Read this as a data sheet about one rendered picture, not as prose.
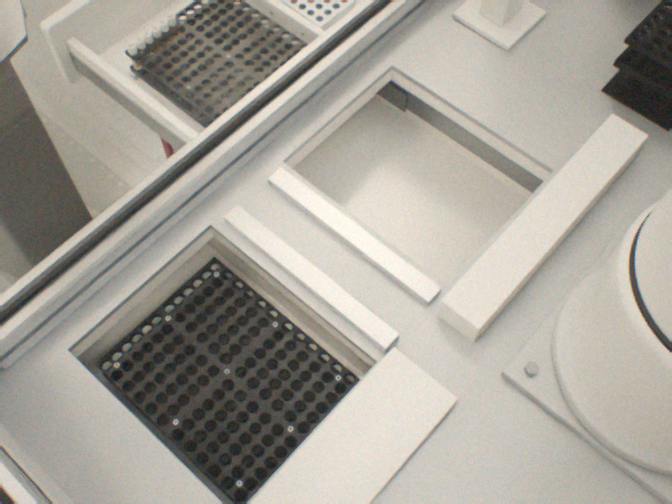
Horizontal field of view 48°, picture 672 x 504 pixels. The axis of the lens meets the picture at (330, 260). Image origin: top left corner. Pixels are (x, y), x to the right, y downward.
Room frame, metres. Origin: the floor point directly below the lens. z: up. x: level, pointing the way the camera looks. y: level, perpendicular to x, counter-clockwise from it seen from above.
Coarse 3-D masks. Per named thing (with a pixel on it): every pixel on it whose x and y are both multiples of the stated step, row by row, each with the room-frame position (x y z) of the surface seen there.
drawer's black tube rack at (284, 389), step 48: (240, 288) 0.40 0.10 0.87; (192, 336) 0.32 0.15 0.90; (240, 336) 0.32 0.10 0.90; (288, 336) 0.32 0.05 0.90; (144, 384) 0.27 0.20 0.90; (192, 384) 0.27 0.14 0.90; (240, 384) 0.27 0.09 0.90; (288, 384) 0.27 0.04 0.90; (336, 384) 0.27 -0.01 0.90; (192, 432) 0.22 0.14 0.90; (240, 432) 0.22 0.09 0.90; (288, 432) 0.22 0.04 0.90; (240, 480) 0.17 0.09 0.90
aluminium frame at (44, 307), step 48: (384, 0) 0.73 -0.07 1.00; (432, 0) 0.78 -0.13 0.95; (336, 48) 0.66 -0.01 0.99; (288, 96) 0.58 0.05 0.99; (240, 144) 0.52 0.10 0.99; (192, 192) 0.46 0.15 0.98; (96, 240) 0.39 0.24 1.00; (144, 240) 0.41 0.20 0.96; (48, 288) 0.34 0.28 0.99; (96, 288) 0.35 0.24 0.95; (0, 336) 0.28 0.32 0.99; (0, 480) 0.13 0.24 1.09
